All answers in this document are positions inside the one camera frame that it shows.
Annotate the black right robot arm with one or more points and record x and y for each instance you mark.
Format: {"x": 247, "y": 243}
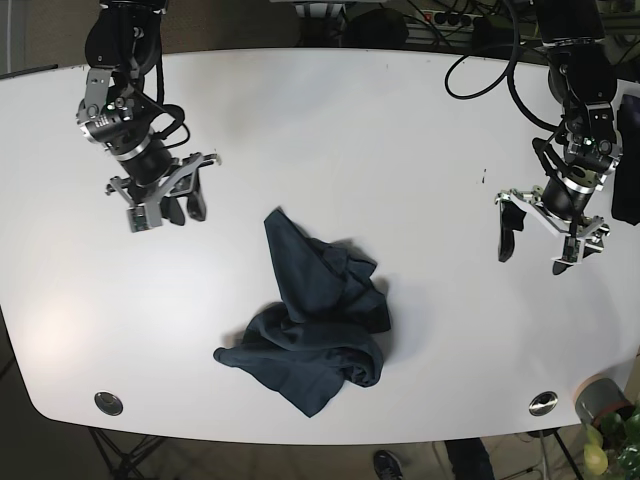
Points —
{"x": 124, "y": 54}

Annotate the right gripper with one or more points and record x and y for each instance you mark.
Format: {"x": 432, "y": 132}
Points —
{"x": 158, "y": 186}

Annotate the left metal table grommet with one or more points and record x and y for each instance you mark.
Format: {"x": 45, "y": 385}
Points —
{"x": 108, "y": 403}

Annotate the green potted plant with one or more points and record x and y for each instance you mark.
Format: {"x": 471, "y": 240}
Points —
{"x": 611, "y": 451}

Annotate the person's dark shoes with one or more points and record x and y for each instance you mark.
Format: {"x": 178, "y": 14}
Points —
{"x": 386, "y": 466}

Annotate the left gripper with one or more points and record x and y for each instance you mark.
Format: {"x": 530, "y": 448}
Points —
{"x": 560, "y": 205}

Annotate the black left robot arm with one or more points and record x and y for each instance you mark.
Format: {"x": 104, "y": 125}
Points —
{"x": 581, "y": 78}

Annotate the right metal table grommet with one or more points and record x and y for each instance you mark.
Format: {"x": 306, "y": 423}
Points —
{"x": 543, "y": 403}

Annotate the dark navy blue T-shirt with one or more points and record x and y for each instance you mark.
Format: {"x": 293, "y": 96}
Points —
{"x": 320, "y": 334}

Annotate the metal table grommet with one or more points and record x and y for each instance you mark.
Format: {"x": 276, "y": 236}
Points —
{"x": 108, "y": 403}
{"x": 543, "y": 403}

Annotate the black printed T-shirt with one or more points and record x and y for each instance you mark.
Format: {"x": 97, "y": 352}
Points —
{"x": 625, "y": 201}

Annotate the grey plant pot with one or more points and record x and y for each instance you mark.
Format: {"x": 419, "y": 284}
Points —
{"x": 599, "y": 396}

